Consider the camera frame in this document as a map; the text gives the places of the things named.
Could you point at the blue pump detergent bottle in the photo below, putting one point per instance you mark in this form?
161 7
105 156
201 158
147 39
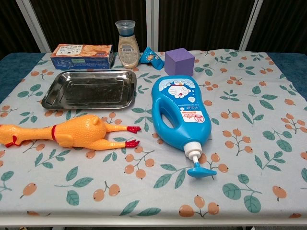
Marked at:
182 119

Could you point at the orange rubber chicken toy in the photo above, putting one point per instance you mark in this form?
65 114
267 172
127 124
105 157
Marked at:
81 131

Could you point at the floral fruit print tablecloth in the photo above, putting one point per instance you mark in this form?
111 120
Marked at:
239 167

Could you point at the purple foam cube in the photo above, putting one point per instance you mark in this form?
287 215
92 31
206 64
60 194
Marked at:
180 62

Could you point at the stainless steel tray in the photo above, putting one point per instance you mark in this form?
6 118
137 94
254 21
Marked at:
91 91

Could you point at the orange and blue cookie box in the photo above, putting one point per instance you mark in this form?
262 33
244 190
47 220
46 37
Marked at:
81 57

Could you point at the white partition frame post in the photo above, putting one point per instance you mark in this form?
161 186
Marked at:
250 24
34 26
152 24

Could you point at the blue snack packet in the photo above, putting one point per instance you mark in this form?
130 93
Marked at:
149 57

